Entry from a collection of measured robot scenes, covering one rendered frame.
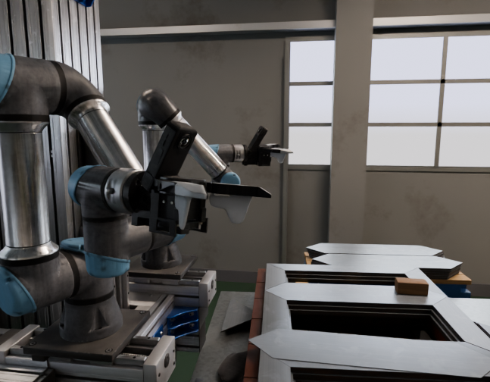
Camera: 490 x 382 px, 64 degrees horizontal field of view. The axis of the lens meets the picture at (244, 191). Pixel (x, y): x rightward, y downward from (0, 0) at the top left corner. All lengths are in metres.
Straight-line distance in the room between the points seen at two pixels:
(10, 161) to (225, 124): 3.07
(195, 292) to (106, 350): 0.53
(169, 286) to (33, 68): 0.88
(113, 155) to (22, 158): 0.18
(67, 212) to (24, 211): 0.31
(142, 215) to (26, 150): 0.36
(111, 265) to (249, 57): 3.29
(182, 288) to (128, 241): 0.77
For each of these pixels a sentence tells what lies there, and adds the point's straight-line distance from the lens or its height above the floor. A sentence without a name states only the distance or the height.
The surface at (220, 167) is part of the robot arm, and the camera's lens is 1.48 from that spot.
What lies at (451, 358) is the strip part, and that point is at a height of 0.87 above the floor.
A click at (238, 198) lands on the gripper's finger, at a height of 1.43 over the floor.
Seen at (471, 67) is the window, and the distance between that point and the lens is 4.03.
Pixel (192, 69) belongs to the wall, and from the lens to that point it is 3.96.
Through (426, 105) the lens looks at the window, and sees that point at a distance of 3.90.
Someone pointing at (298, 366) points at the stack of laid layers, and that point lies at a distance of 1.25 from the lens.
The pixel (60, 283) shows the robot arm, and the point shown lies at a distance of 0.97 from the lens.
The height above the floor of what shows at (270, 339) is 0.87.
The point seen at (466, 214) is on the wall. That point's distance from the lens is 4.12.
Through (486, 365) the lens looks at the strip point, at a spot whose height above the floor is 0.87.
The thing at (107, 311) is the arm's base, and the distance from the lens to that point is 1.06.
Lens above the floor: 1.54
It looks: 9 degrees down
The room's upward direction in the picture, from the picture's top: straight up
